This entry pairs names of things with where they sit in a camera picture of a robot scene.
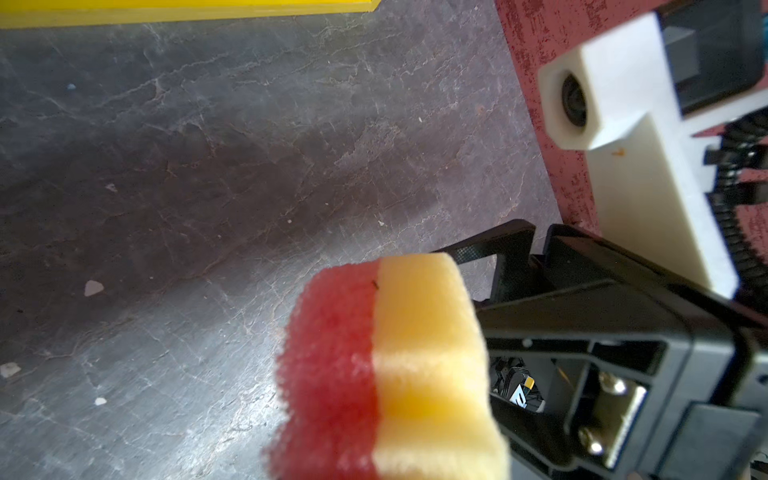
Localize yellow smiley face sponge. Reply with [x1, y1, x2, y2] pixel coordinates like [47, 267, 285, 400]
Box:
[267, 253, 511, 479]

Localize black corrugated cable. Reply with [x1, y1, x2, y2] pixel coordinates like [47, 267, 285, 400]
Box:
[701, 107, 768, 313]

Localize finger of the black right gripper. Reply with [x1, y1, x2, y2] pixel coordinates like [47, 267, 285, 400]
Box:
[435, 219, 537, 303]
[527, 225, 720, 312]

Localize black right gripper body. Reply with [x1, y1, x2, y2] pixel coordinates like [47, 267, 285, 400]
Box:
[479, 281, 767, 479]

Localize yellow shelf pink blue boards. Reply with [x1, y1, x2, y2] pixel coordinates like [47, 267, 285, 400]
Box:
[1, 0, 379, 29]

